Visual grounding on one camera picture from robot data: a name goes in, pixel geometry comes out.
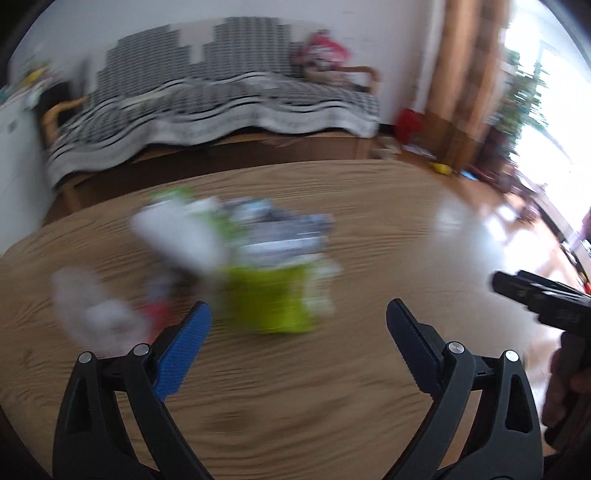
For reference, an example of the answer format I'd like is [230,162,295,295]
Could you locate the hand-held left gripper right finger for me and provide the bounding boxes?
[383,298,543,480]

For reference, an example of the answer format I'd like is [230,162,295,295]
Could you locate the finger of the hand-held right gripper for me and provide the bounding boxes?
[516,270,591,300]
[491,271,555,309]

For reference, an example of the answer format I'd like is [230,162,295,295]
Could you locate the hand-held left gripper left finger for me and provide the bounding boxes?
[53,301,213,480]

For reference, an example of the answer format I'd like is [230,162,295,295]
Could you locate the red wrapper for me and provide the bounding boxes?
[147,276,172,326]

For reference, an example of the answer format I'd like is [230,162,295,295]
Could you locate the blue white wrapper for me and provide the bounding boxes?
[222,199,337,269]

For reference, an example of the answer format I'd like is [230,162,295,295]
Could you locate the person's right hand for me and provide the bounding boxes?
[542,332,591,450]

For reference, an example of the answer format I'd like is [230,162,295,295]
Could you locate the clear plastic bag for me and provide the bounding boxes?
[50,267,154,357]

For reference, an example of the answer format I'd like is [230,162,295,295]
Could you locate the green white wrapper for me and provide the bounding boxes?
[151,187,242,241]

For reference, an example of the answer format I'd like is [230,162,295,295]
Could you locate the papers on floor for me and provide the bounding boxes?
[373,137,435,161]

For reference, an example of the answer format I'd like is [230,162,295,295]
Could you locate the green potted plant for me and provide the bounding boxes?
[488,50,551,141]

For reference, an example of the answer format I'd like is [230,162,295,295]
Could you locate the red floor bag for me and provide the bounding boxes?
[396,108,424,145]

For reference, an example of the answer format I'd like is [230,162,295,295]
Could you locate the bright window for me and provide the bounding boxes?
[502,9,591,259]

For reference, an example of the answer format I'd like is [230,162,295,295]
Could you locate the brown curtain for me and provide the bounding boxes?
[424,0,514,172]

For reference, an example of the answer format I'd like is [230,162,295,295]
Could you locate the white cabinet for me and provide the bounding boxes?
[0,85,57,252]

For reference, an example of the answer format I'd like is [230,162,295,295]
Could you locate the black white striped blanket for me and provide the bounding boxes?
[46,16,382,190]

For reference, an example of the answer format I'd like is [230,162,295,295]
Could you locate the pink red bag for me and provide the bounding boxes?
[294,30,352,83]

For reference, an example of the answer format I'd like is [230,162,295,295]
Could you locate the yellow green toy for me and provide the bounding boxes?
[22,64,52,88]

